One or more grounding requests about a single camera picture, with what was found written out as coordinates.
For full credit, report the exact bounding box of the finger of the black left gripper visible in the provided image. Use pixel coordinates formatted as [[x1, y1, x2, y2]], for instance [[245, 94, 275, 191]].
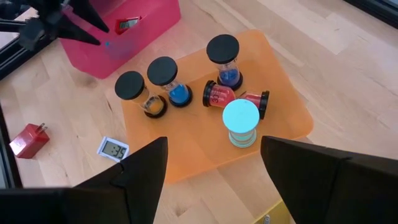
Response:
[[57, 17, 102, 46], [70, 0, 110, 34]]

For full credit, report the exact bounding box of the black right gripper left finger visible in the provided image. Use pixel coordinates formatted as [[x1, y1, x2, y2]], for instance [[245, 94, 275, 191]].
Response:
[[0, 136, 169, 224]]

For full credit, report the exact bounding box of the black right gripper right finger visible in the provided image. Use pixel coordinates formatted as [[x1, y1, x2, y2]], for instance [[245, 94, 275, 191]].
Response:
[[260, 135, 398, 224]]

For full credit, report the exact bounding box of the red digital clock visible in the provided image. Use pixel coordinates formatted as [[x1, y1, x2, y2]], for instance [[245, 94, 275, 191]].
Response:
[[114, 16, 143, 35]]

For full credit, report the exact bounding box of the black hourglass orange sand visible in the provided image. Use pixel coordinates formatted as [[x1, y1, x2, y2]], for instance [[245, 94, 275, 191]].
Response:
[[114, 70, 169, 119]]

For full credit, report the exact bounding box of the orange plastic bin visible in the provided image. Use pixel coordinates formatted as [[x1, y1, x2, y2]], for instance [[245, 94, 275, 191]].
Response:
[[120, 29, 315, 184]]

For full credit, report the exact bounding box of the black hourglass light blue sand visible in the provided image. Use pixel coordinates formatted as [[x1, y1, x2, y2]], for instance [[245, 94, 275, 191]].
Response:
[[146, 55, 193, 108]]

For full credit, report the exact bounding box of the red wall charger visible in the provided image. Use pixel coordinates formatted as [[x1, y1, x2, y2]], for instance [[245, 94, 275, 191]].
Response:
[[9, 122, 50, 160]]

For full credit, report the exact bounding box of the mint green hourglass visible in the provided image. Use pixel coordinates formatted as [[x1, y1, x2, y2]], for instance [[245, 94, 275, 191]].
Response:
[[221, 98, 261, 149]]

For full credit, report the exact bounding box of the black hourglass red sand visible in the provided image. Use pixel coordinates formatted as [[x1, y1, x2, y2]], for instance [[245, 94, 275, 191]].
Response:
[[202, 80, 271, 121]]

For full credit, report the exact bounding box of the black hourglass dark blue sand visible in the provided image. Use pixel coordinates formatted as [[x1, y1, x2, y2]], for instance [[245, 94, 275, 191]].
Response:
[[206, 34, 244, 92]]

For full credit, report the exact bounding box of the pink plastic bin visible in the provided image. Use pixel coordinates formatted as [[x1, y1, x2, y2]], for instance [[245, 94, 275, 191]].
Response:
[[58, 0, 182, 80]]

